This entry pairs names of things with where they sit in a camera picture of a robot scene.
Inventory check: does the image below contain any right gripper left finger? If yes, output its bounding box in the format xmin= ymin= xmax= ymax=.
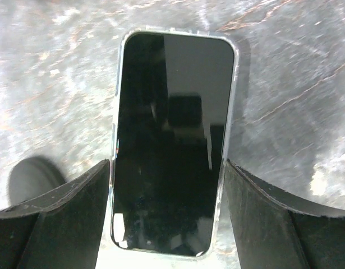
xmin=0 ymin=160 xmax=110 ymax=268

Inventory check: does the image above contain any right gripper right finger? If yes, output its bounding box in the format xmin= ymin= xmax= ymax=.
xmin=224 ymin=161 xmax=345 ymax=268

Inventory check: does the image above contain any teal cased phone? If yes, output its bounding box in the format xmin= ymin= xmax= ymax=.
xmin=110 ymin=28 xmax=240 ymax=258

